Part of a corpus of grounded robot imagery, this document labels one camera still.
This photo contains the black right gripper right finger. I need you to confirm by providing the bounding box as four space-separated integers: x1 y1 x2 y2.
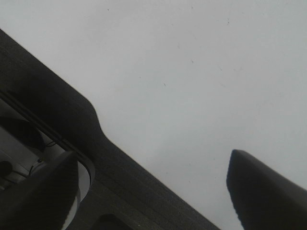
226 149 307 230

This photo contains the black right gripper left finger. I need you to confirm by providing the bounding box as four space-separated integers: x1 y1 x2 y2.
0 151 79 230

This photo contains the white microwave door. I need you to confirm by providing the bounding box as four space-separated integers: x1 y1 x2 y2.
0 32 216 230

